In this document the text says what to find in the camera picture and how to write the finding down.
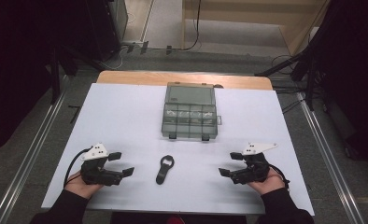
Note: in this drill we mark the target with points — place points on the white table board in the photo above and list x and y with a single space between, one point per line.
126 124

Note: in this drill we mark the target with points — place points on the black metal stand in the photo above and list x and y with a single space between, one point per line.
56 77
309 74

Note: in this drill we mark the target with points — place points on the wooden table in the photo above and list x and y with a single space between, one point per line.
135 77

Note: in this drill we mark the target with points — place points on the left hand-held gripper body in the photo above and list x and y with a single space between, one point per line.
95 174

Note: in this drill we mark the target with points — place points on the light wooden shelf unit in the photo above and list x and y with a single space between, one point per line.
235 12

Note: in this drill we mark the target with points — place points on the black bottle opener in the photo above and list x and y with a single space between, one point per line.
162 175

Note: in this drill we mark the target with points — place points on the black cabinet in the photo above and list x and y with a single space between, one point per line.
106 28

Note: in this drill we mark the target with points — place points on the aluminium floor rail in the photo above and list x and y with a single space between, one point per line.
328 158
33 155

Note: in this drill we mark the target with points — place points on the person's right hand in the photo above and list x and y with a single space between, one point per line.
271 184

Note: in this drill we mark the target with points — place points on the person's left hand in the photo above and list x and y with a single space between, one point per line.
79 186

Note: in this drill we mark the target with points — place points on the clear plastic compartment box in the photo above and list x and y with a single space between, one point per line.
190 118

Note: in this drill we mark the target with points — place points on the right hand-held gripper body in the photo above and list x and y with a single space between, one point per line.
255 169

